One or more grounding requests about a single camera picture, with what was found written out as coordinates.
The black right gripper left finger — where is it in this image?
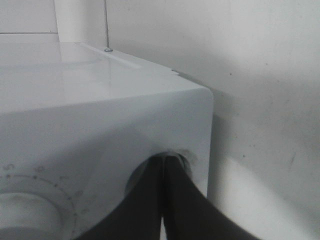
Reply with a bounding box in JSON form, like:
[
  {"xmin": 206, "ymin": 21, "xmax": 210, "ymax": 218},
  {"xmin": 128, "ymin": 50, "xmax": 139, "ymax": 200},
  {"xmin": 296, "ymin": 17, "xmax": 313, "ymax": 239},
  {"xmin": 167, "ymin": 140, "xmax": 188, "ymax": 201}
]
[{"xmin": 78, "ymin": 154, "xmax": 164, "ymax": 240}]

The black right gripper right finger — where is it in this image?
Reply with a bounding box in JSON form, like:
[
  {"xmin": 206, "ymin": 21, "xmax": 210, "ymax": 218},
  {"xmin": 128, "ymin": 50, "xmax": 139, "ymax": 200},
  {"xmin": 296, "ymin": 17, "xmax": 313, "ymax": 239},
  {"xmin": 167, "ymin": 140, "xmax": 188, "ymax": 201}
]
[{"xmin": 163, "ymin": 155, "xmax": 255, "ymax": 240}]

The white timer knob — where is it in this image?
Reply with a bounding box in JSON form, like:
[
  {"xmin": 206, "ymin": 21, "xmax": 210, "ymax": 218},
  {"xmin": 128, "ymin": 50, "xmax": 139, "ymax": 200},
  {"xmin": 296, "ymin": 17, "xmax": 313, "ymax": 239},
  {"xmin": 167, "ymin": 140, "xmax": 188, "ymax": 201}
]
[{"xmin": 0, "ymin": 192, "xmax": 74, "ymax": 240}]

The white microwave oven body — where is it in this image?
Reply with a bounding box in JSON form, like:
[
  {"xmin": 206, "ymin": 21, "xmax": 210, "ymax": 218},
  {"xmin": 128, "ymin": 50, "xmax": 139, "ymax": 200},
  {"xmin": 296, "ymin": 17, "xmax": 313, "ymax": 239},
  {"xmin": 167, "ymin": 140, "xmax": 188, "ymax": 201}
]
[{"xmin": 0, "ymin": 42, "xmax": 214, "ymax": 240}]

